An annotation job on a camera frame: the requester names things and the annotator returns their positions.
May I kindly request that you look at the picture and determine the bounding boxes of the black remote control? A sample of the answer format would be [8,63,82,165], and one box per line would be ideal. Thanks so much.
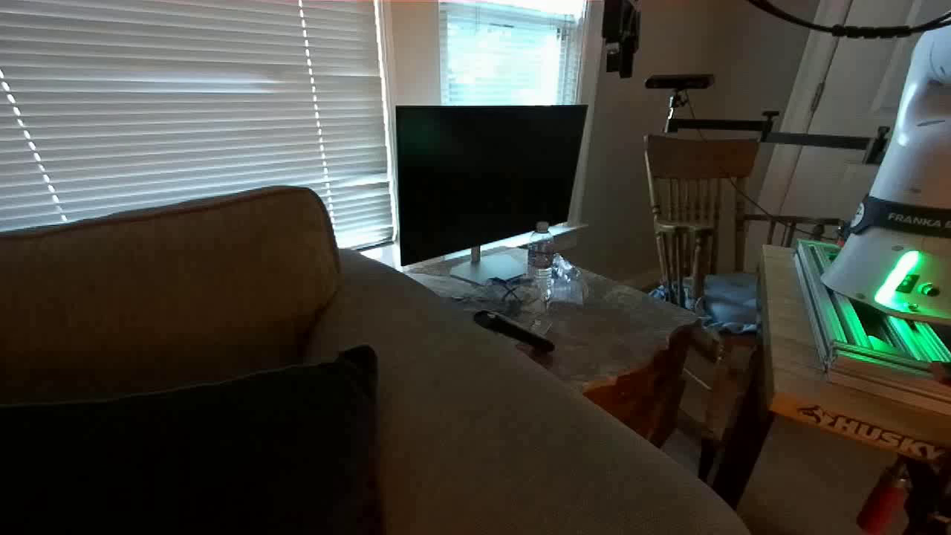
[473,309,559,355]

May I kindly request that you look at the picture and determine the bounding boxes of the beige fabric couch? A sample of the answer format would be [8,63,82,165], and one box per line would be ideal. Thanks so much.
[0,185,751,535]

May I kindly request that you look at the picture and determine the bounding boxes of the silver monitor stand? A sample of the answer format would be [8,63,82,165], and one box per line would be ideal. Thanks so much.
[448,243,532,284]

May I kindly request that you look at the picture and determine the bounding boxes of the clear plastic water bottle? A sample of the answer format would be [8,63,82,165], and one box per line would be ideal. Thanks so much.
[528,220,555,269]

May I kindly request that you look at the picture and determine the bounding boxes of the clear plastic bag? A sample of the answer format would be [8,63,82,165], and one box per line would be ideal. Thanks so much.
[538,251,595,309]

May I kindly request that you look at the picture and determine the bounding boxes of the black flat screen monitor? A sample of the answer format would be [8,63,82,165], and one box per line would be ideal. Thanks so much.
[391,100,589,269]

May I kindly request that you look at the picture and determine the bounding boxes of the narrow white window blinds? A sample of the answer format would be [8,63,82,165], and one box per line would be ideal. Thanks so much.
[436,0,589,106]

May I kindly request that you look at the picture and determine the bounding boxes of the light wooden chair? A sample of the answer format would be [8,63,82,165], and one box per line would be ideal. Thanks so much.
[641,131,763,299]

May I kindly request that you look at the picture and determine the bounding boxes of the blue grey cloth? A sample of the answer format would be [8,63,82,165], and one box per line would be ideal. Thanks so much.
[697,272,761,336]

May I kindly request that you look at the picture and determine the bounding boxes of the dark throw pillow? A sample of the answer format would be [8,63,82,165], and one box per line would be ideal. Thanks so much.
[0,342,382,535]

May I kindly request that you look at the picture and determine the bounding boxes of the Husky robot workbench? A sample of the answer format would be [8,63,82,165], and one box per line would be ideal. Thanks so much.
[709,241,951,535]

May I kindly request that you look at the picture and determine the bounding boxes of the wide white window blinds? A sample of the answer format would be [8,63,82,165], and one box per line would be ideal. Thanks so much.
[0,0,396,248]

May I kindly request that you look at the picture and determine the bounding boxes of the red clamp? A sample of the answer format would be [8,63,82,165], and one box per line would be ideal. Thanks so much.
[856,458,917,535]

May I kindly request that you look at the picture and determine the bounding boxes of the black hanging camera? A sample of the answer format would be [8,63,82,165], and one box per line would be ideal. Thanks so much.
[601,0,641,79]

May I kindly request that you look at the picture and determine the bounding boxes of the black camera on mount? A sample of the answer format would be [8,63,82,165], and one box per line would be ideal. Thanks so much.
[644,70,715,94]

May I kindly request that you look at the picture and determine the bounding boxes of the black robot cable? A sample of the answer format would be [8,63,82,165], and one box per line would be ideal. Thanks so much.
[745,0,951,42]

